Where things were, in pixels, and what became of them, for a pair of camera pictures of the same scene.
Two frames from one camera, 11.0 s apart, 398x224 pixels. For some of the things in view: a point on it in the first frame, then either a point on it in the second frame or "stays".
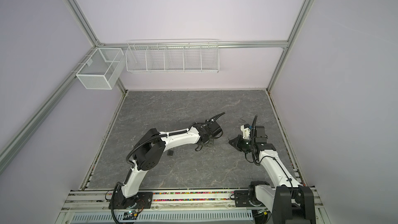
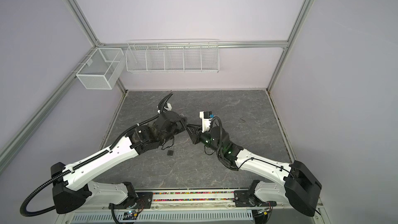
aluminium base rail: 93,200 stays
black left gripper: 211,142 -> 182,125
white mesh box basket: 100,71 stays
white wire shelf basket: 172,56 stays
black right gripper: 238,144 -> 195,127
